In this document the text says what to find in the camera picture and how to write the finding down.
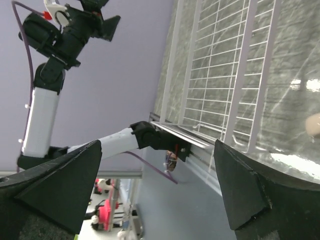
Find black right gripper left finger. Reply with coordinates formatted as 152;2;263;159
0;140;102;240

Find white wire dish rack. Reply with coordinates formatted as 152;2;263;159
155;0;281;153

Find aluminium mounting rail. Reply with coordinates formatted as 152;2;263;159
148;112;226;196

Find beige tall printed mug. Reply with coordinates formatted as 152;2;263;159
305;113;320;139

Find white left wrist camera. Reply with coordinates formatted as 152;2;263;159
43;0;70;27

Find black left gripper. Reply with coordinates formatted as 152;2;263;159
61;0;121;42

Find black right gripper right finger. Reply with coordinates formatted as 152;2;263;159
214;140;320;240

